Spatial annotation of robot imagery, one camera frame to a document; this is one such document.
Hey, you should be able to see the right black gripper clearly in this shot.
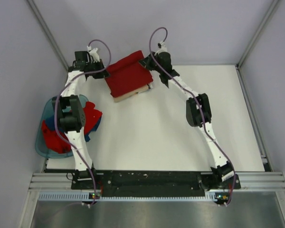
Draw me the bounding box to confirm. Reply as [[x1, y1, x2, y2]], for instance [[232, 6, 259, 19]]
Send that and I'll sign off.
[[138, 52, 162, 75]]

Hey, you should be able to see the dark red t shirt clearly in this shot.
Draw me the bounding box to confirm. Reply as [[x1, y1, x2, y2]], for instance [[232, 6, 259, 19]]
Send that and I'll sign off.
[[105, 50, 153, 98]]

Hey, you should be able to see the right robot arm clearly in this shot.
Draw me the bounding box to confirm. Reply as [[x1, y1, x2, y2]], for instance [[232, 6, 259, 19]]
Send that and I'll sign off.
[[139, 52, 235, 188]]

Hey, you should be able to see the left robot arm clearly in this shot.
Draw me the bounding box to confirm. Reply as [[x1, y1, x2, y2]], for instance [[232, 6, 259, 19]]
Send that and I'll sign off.
[[52, 47, 109, 189]]

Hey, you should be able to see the folded beige t shirt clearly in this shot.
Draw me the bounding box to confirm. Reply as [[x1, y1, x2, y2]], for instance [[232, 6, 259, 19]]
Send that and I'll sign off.
[[114, 84, 149, 103]]

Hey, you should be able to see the bright red t shirt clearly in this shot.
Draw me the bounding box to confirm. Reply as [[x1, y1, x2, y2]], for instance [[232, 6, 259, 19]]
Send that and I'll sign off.
[[41, 101, 103, 158]]

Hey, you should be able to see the teal plastic basket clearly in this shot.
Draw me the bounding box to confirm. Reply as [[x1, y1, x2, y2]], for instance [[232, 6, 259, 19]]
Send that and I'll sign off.
[[35, 95, 102, 161]]

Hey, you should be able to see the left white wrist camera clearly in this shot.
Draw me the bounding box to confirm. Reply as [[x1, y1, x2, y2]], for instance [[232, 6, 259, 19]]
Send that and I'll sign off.
[[87, 46, 100, 63]]

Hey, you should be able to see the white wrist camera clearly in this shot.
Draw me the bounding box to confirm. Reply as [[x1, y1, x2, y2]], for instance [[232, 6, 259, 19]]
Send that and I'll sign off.
[[87, 46, 100, 63], [156, 41, 168, 55]]

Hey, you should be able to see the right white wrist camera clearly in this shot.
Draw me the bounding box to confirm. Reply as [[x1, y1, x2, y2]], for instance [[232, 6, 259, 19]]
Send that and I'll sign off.
[[156, 41, 168, 55]]

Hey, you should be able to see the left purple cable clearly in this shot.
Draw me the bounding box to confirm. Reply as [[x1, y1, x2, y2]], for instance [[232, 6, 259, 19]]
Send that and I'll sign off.
[[54, 39, 112, 207]]

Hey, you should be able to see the purple cable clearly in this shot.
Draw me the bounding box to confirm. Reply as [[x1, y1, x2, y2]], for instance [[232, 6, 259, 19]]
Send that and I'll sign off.
[[54, 39, 112, 207], [149, 28, 237, 206]]

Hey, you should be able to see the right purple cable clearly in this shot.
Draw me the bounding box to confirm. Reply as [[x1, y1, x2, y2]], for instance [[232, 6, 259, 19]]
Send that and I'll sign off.
[[149, 28, 237, 206]]

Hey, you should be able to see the left aluminium frame post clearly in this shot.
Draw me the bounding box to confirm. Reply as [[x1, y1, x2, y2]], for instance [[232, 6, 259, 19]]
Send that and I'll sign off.
[[25, 0, 68, 71]]

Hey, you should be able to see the aluminium frame post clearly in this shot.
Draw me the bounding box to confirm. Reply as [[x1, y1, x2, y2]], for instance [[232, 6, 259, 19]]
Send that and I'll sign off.
[[25, 0, 68, 71], [236, 0, 282, 69]]

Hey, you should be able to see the right aluminium frame post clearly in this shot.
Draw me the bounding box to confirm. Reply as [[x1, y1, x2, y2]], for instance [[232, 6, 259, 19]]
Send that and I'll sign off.
[[236, 0, 282, 69]]

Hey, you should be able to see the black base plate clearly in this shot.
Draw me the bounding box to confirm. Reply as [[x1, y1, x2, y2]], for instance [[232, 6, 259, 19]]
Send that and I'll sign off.
[[71, 170, 241, 197]]

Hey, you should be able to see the grey slotted cable duct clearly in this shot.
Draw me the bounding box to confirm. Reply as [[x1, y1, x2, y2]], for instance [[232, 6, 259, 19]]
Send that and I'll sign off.
[[38, 191, 227, 202]]

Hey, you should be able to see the front aluminium rail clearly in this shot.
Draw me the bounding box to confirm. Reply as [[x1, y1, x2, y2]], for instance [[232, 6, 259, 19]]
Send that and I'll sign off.
[[28, 172, 285, 192]]

